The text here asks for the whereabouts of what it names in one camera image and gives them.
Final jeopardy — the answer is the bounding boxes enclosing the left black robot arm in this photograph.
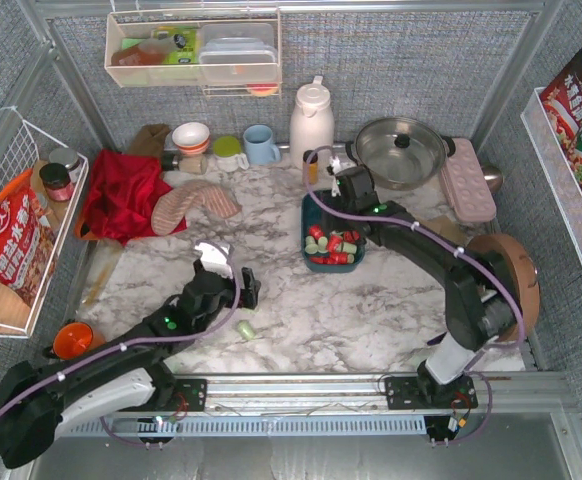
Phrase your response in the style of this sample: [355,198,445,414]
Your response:
[0,262,261,469]

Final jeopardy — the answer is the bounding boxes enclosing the green coffee capsule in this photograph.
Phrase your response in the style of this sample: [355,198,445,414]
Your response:
[340,242,358,255]
[236,320,256,341]
[304,237,319,255]

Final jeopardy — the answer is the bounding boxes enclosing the left white wire basket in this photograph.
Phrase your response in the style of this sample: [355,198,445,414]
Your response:
[0,107,90,338]

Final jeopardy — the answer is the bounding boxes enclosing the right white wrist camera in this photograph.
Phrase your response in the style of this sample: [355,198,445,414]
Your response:
[327,156,347,176]

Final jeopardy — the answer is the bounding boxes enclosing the glass grain shaker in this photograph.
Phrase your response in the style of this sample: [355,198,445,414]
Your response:
[160,152,208,175]

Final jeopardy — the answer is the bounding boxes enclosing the red cloth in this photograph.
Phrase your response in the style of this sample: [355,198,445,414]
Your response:
[74,150,172,245]

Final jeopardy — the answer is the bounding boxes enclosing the silver lid glass jar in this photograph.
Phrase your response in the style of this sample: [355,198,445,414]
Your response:
[49,147,80,177]

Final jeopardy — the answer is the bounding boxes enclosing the orange plastic bowl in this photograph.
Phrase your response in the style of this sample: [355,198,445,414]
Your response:
[52,322,106,360]

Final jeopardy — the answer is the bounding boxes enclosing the right white mesh basket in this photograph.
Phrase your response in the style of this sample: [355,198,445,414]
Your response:
[520,87,582,267]

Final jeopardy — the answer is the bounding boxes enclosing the striped pink brown towel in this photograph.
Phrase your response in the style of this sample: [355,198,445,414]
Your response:
[151,180,242,236]

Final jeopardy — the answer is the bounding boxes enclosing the brown cardboard sheet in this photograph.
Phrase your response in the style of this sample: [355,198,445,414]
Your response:
[422,215,470,246]

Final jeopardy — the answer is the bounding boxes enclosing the pink egg tray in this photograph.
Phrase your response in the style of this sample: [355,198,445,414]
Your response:
[440,136,497,223]

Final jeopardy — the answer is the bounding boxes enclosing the red seasoning packet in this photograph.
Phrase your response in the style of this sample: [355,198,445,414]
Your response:
[0,169,55,307]

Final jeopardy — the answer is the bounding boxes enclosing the clear plastic food containers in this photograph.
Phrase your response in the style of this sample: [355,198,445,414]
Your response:
[198,22,278,85]

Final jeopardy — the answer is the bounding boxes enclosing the brown paper bag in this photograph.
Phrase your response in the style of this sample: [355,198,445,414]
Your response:
[125,124,171,159]

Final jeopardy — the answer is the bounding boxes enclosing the white thermos jug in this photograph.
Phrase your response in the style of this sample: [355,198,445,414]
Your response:
[290,76,335,169]

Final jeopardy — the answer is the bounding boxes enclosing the steel pot with lid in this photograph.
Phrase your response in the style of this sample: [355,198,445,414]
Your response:
[345,117,456,191]

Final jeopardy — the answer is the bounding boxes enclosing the light blue mug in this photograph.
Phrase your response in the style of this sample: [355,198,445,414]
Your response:
[243,125,282,166]

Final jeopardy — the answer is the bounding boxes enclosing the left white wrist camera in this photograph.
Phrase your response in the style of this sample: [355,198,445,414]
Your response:
[194,241,233,279]

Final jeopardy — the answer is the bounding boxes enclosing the orange spice bottle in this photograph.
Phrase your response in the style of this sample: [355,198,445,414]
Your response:
[303,150,319,185]

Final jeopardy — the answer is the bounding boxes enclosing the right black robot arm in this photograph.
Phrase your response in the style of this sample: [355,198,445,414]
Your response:
[324,166,526,396]

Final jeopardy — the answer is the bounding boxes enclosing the round wooden board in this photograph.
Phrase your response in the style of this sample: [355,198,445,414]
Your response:
[468,233,540,334]

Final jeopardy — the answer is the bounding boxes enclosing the white orange striped bowl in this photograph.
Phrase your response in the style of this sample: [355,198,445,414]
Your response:
[172,122,210,155]

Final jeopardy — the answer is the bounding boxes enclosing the red lid glass jar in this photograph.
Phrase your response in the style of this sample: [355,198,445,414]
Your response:
[39,163,74,202]

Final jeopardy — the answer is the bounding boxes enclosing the cream wall basket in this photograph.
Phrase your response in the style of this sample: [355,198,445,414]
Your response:
[104,7,282,96]

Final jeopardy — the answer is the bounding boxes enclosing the teal plastic storage basket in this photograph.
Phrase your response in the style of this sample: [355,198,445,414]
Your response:
[300,194,365,274]

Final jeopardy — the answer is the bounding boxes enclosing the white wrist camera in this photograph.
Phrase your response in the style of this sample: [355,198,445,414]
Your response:
[194,241,233,279]
[327,156,347,176]

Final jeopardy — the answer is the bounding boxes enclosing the green lid sugar jar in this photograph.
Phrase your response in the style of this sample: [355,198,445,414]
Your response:
[212,136,249,173]

